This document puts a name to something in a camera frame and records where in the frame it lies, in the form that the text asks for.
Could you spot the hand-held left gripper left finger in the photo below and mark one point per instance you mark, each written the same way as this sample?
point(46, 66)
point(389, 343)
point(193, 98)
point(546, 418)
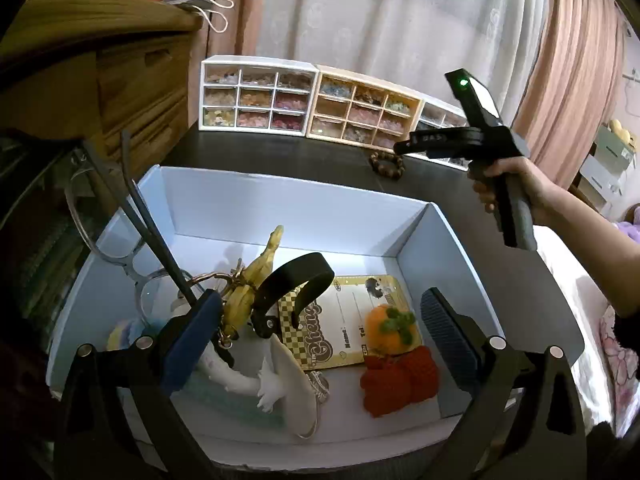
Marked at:
point(192, 345)

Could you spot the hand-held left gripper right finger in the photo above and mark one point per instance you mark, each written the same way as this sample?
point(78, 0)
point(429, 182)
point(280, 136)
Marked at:
point(447, 340)

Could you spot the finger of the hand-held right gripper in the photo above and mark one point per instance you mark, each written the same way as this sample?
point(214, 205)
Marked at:
point(430, 141)

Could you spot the orange crochet fruit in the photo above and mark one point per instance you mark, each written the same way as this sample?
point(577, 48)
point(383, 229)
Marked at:
point(390, 327)

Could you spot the red crochet strawberry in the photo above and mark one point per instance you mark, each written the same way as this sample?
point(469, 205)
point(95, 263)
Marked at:
point(400, 380)

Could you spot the teal mesh pouch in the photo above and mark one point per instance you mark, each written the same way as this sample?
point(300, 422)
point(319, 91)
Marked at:
point(225, 400)

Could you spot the white figure toy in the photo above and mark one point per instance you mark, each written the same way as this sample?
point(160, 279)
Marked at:
point(285, 375)

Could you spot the yellow checkered name card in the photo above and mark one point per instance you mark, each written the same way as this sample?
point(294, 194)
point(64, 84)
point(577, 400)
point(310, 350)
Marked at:
point(340, 332)

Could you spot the clear frame glasses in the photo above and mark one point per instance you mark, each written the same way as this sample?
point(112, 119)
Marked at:
point(160, 240)

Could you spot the pale blue cardboard box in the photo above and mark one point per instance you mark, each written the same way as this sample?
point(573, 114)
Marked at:
point(225, 210)

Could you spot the person's right forearm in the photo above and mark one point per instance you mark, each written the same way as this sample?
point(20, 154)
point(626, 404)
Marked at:
point(590, 245)

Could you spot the person's right hand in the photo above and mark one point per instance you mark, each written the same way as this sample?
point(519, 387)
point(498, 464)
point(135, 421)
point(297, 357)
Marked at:
point(520, 180)

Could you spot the white organizer with dark beads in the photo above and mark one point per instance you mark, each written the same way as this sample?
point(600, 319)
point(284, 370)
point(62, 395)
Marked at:
point(442, 116)

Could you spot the beige nine-drawer bead organizer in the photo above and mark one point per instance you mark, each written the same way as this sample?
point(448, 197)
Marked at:
point(362, 107)

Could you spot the pink curtain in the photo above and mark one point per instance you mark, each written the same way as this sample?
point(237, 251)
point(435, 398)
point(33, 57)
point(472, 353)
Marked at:
point(575, 75)
point(225, 5)

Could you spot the stack of cardboard boxes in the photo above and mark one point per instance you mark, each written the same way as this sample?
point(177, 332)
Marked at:
point(602, 170)

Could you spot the white sheer curtain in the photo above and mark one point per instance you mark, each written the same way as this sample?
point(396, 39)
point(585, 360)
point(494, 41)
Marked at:
point(390, 25)

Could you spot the yellow plush toy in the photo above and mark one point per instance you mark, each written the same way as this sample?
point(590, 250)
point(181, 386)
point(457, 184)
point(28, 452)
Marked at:
point(622, 135)

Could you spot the purple plush toy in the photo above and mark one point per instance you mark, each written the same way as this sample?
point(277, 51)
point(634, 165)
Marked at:
point(632, 225)

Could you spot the white nine-drawer bead organizer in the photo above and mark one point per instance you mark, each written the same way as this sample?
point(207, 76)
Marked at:
point(257, 95)

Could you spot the wooden dresser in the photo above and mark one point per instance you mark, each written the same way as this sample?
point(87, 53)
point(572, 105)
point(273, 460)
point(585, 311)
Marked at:
point(120, 85)

